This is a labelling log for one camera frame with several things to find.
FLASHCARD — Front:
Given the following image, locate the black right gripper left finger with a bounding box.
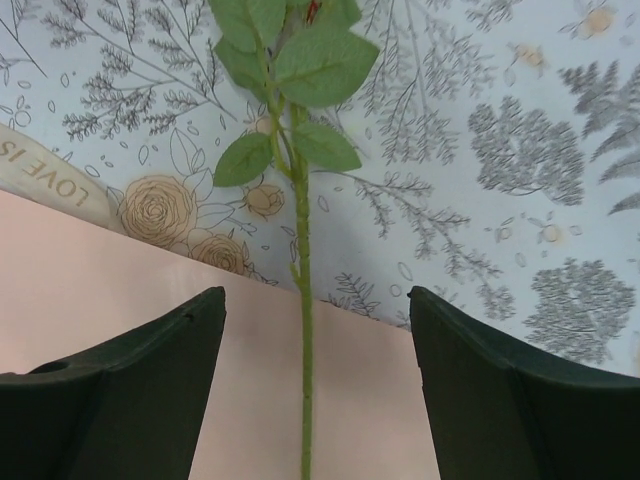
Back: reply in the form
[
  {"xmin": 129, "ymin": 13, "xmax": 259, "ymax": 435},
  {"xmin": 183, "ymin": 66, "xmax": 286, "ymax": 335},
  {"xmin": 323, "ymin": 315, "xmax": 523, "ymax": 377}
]
[{"xmin": 1, "ymin": 287, "xmax": 226, "ymax": 480}]

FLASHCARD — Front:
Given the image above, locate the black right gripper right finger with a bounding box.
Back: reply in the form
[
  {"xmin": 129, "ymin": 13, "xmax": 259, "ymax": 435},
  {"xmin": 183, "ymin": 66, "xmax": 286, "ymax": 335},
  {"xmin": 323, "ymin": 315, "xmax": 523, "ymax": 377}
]
[{"xmin": 409, "ymin": 286, "xmax": 639, "ymax": 479}]

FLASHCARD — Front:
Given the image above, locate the floral patterned table mat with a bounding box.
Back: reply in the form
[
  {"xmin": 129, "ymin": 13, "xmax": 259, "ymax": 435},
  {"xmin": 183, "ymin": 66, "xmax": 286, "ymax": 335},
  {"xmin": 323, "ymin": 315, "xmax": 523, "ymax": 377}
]
[{"xmin": 1, "ymin": 1, "xmax": 639, "ymax": 376}]

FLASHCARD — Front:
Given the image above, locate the cream ribbon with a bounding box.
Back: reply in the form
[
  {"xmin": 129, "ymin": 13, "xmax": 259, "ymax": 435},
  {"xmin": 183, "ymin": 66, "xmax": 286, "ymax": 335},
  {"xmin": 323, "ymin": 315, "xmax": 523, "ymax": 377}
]
[{"xmin": 1, "ymin": 125, "xmax": 123, "ymax": 233}]

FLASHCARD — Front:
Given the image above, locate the leafy green flower stem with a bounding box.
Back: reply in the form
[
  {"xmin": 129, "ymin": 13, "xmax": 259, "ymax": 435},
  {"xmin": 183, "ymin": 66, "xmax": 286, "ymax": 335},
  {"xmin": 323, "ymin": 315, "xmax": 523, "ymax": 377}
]
[{"xmin": 209, "ymin": 1, "xmax": 380, "ymax": 479}]

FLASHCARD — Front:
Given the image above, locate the pink wrapping paper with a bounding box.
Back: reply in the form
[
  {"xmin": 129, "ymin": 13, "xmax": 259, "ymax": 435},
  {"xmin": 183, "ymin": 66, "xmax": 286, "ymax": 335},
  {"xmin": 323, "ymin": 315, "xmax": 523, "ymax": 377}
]
[{"xmin": 1, "ymin": 193, "xmax": 439, "ymax": 480}]

